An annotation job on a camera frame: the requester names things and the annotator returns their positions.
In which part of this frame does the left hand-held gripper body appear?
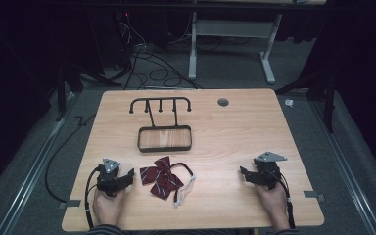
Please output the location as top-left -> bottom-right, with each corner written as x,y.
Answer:
96,158 -> 127,199

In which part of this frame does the white metal desk frame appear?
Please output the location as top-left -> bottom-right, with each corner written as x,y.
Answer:
188,12 -> 284,85

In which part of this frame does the metal floor rail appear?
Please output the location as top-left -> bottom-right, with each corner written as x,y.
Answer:
0,92 -> 79,235
308,99 -> 376,235

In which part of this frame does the black metal stand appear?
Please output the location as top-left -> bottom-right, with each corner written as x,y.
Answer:
274,70 -> 338,134
54,60 -> 123,123

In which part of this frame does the long black floor cable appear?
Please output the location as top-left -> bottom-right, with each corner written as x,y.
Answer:
44,113 -> 98,204

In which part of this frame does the left hand-held gripper black cable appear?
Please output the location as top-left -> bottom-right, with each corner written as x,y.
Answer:
83,164 -> 103,230

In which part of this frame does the right hand-held gripper black cable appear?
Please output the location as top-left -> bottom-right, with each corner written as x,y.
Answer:
273,171 -> 297,230

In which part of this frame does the black hook rack with tray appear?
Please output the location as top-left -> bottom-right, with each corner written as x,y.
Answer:
128,96 -> 193,154

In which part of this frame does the person's right hand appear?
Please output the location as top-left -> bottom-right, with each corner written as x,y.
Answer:
256,181 -> 291,231

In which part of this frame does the grey tape strip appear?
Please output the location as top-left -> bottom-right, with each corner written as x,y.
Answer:
58,199 -> 82,211
303,190 -> 326,202

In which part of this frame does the hand-held gripper black cable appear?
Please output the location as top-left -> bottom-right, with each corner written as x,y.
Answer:
83,164 -> 103,230
273,171 -> 297,230

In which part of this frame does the dark red striped bow tie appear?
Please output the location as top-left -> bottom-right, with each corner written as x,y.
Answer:
139,156 -> 197,209

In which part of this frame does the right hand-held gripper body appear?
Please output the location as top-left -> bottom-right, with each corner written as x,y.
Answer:
253,151 -> 289,191

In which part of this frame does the tangle of black floor cables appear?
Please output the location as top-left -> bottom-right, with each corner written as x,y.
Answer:
112,13 -> 205,91

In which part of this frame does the person's left hand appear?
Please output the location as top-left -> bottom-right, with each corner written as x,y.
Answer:
92,188 -> 127,227

